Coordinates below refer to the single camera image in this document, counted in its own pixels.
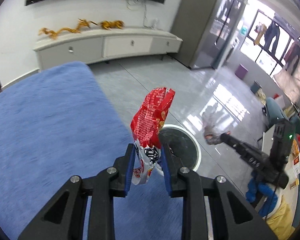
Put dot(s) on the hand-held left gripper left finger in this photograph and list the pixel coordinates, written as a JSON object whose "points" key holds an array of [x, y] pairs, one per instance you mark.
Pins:
{"points": [[129, 175]]}

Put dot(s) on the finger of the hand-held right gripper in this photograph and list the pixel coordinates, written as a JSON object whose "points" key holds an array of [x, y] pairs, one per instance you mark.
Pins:
{"points": [[247, 152]]}

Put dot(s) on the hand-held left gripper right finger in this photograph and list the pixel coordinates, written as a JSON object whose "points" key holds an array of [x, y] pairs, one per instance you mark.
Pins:
{"points": [[166, 175]]}

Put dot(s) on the round white trash can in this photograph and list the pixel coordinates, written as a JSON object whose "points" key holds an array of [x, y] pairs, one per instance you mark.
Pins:
{"points": [[185, 142]]}

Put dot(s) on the clear wrapper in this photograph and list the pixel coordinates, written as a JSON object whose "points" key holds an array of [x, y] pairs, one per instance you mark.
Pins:
{"points": [[212, 130]]}

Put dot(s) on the red white snack bag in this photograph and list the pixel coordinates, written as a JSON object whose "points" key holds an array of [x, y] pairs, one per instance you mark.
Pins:
{"points": [[152, 115]]}

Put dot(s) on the person's right hand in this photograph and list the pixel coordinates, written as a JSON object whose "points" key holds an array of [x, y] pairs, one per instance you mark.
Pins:
{"points": [[255, 191]]}

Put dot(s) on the teal chair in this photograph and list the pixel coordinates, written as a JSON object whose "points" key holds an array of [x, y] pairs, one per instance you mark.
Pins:
{"points": [[275, 110]]}

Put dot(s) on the grey waste bin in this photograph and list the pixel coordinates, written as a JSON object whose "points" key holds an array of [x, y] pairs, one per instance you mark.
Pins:
{"points": [[255, 88]]}

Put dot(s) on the person's yellow clothing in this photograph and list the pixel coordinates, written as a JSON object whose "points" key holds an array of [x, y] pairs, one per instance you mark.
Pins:
{"points": [[285, 217]]}

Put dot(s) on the purple stool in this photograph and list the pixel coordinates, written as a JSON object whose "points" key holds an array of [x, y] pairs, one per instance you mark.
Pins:
{"points": [[241, 72]]}

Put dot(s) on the blue table cloth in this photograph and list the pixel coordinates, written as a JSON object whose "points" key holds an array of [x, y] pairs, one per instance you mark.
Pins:
{"points": [[52, 130]]}

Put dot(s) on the dark reddish hanging garment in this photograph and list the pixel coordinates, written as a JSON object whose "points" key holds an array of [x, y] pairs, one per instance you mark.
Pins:
{"points": [[293, 58]]}

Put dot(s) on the dark hanging trousers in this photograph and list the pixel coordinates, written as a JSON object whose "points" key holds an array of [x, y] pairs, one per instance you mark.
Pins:
{"points": [[272, 36]]}

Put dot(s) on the yellow hanging garment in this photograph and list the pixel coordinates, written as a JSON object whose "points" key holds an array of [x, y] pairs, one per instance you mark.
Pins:
{"points": [[260, 33]]}

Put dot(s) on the white grey television cabinet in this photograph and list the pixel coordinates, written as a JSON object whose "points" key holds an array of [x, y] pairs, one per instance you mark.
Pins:
{"points": [[125, 45]]}

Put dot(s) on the grey refrigerator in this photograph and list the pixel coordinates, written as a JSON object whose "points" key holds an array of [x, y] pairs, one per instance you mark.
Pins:
{"points": [[197, 25]]}

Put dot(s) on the small golden ornament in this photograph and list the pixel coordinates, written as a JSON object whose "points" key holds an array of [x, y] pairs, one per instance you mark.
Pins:
{"points": [[112, 25]]}

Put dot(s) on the white power adapter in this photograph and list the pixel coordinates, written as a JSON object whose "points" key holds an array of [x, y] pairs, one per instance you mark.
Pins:
{"points": [[155, 23]]}

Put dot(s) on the long golden dragon ornament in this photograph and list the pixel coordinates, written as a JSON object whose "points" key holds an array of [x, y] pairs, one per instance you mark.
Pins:
{"points": [[65, 30]]}

